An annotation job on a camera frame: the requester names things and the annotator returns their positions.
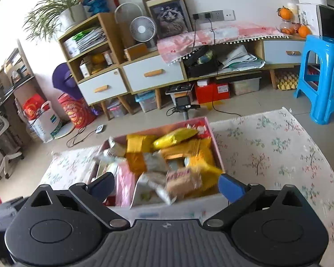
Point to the red plastic bag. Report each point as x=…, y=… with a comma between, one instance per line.
x=33, y=107

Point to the white cardboard box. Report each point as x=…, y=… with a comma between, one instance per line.
x=71, y=47

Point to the white round disc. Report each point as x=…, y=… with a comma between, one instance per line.
x=65, y=130

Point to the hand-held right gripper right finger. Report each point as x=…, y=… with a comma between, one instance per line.
x=231, y=188

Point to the wall outlet panel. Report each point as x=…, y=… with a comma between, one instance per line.
x=228, y=15

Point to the pink cloth cover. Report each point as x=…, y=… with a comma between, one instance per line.
x=233, y=32

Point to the framed cat picture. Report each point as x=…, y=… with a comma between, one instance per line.
x=171, y=19

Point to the long gold snack bar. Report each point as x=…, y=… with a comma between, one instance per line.
x=181, y=151

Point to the floral tablecloth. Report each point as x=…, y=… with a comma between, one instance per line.
x=267, y=150

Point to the blue plastic stool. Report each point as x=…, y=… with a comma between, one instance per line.
x=323, y=50

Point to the orange fruit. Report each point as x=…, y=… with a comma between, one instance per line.
x=285, y=13
x=304, y=31

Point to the white microwave oven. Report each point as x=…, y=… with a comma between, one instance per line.
x=332, y=22

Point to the pink snack packet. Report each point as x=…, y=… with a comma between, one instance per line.
x=125, y=186

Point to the small black screen device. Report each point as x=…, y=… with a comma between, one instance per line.
x=182, y=103

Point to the white paper bag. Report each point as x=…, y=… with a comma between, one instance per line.
x=44, y=125

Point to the gold snack packet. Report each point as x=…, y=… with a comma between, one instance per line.
x=137, y=144

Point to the red box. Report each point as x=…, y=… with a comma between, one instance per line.
x=208, y=93

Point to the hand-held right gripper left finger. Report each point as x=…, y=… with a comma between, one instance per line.
x=103, y=185

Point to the white newspaper-print snack bag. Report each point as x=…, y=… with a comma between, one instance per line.
x=147, y=192

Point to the pale blue snack packet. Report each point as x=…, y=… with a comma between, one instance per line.
x=189, y=163

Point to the wooden cabinet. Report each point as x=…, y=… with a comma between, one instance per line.
x=114, y=39

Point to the purple plush cushion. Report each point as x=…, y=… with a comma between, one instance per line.
x=61, y=78

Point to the stack of papers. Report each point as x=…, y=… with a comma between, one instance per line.
x=91, y=39

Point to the red snack packet white circle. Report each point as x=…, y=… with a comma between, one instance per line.
x=110, y=201

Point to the black bag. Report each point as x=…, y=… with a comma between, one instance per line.
x=200, y=68

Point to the black flat device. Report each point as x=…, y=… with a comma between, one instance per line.
x=178, y=89

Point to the white folded cloth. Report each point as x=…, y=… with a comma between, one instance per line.
x=239, y=58

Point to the white office chair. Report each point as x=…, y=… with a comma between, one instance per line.
x=4, y=143

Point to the wooden bookshelf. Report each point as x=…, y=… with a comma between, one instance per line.
x=25, y=91

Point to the white desk fan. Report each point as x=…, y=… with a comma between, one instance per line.
x=142, y=29

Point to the pink cardboard box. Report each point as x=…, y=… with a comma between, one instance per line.
x=167, y=211

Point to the blue plush toy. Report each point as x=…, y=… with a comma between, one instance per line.
x=96, y=0

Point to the grey-white snack packet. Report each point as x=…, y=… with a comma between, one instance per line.
x=111, y=148

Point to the small white charger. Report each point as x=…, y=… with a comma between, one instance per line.
x=99, y=129

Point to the potted green plant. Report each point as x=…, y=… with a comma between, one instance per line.
x=72, y=15

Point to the blue-lid storage box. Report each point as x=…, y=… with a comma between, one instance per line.
x=146, y=103

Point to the glass jar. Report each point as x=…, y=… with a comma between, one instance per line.
x=286, y=27

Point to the small clear storage box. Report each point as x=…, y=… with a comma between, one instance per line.
x=117, y=110

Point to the yellow egg tray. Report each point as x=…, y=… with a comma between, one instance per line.
x=286, y=81

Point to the red round gift bag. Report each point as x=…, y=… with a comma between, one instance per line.
x=75, y=112

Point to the small white carton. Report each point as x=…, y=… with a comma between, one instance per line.
x=85, y=69

